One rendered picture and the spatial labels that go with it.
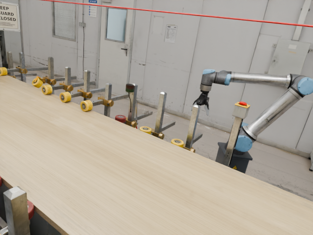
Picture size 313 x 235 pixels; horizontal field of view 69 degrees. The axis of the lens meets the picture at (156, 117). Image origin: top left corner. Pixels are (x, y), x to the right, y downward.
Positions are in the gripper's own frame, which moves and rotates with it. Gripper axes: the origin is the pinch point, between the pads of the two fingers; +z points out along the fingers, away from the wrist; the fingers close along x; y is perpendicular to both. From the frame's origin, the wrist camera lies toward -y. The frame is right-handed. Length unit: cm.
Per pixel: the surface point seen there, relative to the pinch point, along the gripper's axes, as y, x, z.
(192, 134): -46.1, -13.0, -1.4
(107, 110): -43, 62, 6
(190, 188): -91, -32, 4
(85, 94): -43, 86, -1
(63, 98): -61, 92, 0
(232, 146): -47, -39, -3
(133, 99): -44, 37, -11
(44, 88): -60, 118, -2
